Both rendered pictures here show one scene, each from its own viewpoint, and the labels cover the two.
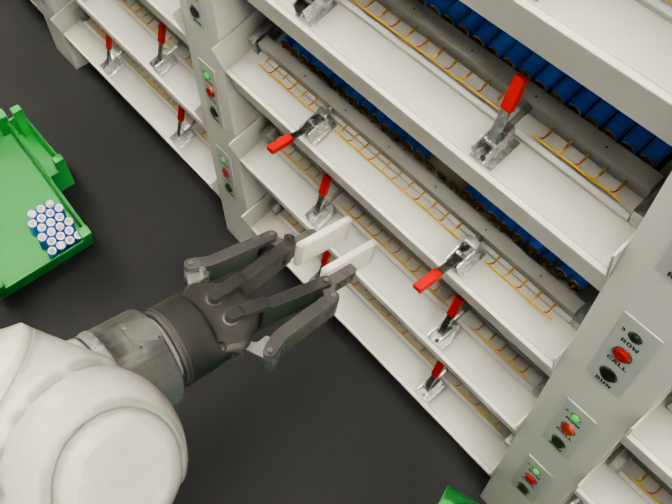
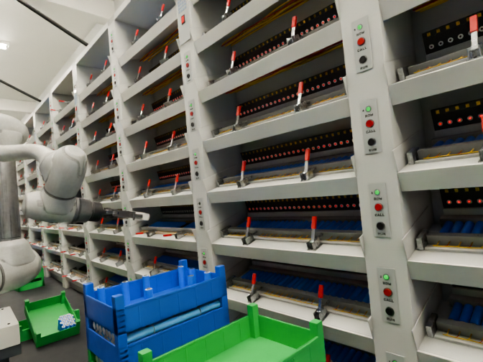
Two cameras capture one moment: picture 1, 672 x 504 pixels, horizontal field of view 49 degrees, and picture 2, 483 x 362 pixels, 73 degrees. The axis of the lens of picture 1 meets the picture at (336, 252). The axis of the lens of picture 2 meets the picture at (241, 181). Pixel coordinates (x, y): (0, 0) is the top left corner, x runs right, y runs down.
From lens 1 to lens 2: 1.18 m
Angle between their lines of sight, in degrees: 59
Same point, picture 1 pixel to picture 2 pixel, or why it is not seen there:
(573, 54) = (176, 153)
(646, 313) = (198, 194)
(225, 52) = (132, 230)
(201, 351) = (98, 205)
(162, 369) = (88, 202)
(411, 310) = not seen: hidden behind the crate
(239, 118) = (135, 256)
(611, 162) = not seen: hidden behind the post
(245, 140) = (136, 265)
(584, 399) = (203, 243)
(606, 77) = (180, 152)
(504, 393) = not seen: hidden behind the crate
